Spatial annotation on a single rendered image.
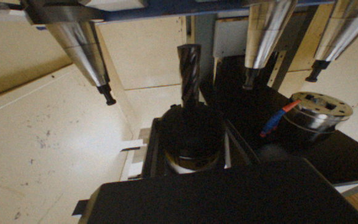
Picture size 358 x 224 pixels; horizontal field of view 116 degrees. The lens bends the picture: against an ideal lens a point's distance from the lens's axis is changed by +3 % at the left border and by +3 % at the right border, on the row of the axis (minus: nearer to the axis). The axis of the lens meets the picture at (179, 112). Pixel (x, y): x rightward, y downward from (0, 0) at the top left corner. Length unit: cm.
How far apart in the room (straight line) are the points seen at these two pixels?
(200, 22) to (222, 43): 16
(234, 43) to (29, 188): 105
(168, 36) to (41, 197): 113
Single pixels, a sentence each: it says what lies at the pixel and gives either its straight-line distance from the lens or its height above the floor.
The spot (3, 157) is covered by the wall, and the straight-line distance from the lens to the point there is 60.
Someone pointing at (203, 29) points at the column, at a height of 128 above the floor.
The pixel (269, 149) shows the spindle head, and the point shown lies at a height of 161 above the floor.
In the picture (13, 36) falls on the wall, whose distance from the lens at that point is 71.
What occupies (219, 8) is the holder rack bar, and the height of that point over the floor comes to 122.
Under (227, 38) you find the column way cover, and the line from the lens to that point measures 79.
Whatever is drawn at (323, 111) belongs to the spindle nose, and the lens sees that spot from 58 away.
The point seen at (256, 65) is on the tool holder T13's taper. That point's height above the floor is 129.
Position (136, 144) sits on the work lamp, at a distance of 96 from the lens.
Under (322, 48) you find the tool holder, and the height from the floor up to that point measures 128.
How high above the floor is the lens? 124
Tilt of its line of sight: 38 degrees up
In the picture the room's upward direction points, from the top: 174 degrees clockwise
